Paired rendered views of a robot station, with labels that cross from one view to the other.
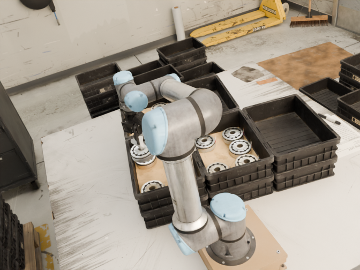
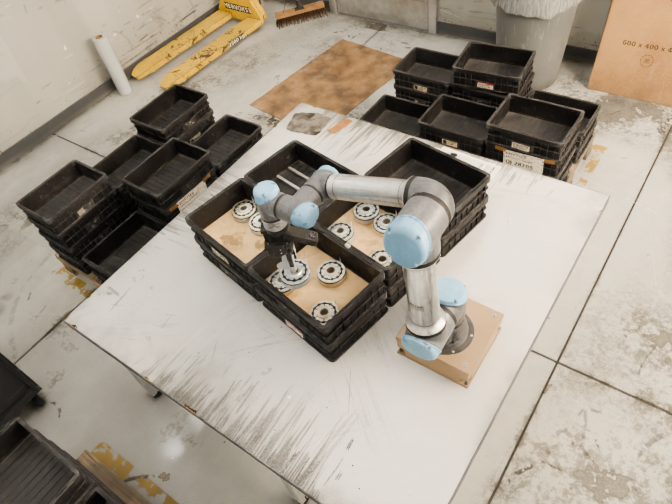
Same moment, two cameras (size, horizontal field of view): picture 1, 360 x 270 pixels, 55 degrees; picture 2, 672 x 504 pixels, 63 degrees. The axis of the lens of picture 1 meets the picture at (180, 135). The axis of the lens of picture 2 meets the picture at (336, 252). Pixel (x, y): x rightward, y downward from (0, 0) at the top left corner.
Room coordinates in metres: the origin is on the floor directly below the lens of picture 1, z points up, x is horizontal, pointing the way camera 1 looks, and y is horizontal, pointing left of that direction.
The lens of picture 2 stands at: (0.09, 0.64, 2.38)
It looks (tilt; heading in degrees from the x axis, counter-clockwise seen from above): 49 degrees down; 330
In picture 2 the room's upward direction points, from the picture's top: 12 degrees counter-clockwise
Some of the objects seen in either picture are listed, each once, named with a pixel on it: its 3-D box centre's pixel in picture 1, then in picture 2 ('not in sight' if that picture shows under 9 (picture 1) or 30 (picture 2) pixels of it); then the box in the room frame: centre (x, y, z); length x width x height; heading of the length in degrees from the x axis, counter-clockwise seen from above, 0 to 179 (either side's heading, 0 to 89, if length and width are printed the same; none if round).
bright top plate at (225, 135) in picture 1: (232, 133); (366, 209); (1.32, -0.26, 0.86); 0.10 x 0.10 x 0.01
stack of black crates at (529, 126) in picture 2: not in sight; (529, 152); (1.40, -1.43, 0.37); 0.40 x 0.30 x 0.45; 16
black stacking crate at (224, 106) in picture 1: (202, 105); (303, 187); (1.61, -0.16, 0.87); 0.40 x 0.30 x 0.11; 6
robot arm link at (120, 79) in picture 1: (125, 87); (269, 201); (1.21, 0.17, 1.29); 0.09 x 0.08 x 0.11; 18
